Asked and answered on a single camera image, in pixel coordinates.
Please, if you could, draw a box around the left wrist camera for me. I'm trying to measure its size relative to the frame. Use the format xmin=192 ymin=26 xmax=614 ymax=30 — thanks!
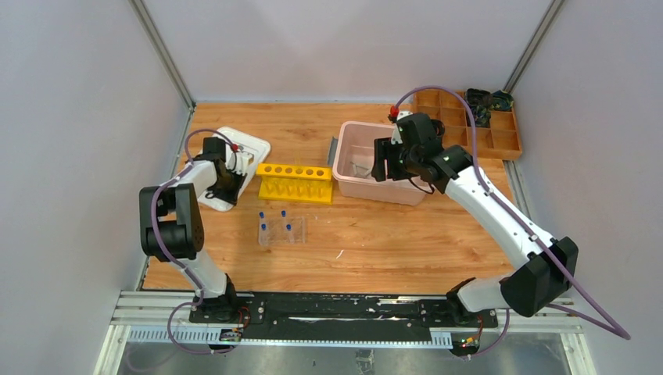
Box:
xmin=227 ymin=145 xmax=255 ymax=176

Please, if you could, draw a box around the grey bin handle clip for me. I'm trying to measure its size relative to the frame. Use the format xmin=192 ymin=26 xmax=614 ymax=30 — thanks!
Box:
xmin=327 ymin=137 xmax=339 ymax=167

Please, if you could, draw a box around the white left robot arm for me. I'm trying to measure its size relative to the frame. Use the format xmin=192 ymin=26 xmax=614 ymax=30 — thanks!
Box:
xmin=138 ymin=130 xmax=256 ymax=323

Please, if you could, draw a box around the clear well plate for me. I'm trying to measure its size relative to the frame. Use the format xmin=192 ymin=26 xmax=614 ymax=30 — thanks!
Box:
xmin=258 ymin=216 xmax=307 ymax=246

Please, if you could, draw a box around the white clay triangle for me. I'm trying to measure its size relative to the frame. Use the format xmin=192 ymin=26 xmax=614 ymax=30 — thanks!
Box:
xmin=350 ymin=162 xmax=372 ymax=179

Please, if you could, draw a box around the wooden compartment organizer tray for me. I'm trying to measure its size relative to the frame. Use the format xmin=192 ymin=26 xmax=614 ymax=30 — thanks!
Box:
xmin=411 ymin=89 xmax=522 ymax=161

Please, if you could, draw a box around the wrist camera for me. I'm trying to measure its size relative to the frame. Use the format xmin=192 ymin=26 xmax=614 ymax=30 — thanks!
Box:
xmin=227 ymin=145 xmax=255 ymax=176
xmin=388 ymin=105 xmax=412 ymax=145

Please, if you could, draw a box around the white plastic box lid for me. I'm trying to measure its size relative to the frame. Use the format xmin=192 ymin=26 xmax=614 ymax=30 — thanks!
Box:
xmin=198 ymin=127 xmax=271 ymax=212

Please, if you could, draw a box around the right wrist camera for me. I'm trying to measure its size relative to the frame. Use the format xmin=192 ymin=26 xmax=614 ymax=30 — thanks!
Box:
xmin=388 ymin=105 xmax=412 ymax=145

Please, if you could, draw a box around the yellow test tube rack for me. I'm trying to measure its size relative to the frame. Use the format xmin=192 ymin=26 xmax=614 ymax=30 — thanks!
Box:
xmin=256 ymin=163 xmax=333 ymax=205

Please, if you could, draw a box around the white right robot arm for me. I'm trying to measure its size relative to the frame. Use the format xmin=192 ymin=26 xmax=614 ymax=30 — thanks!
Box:
xmin=373 ymin=110 xmax=579 ymax=327

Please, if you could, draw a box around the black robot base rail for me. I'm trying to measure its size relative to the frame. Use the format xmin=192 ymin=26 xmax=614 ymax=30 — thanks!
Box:
xmin=188 ymin=291 xmax=498 ymax=355

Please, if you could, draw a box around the pink plastic storage bin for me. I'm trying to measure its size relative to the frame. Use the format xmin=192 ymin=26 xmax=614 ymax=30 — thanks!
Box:
xmin=332 ymin=121 xmax=428 ymax=205

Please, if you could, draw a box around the black round object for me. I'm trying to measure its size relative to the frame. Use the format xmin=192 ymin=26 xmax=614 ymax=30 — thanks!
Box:
xmin=431 ymin=119 xmax=445 ymax=139

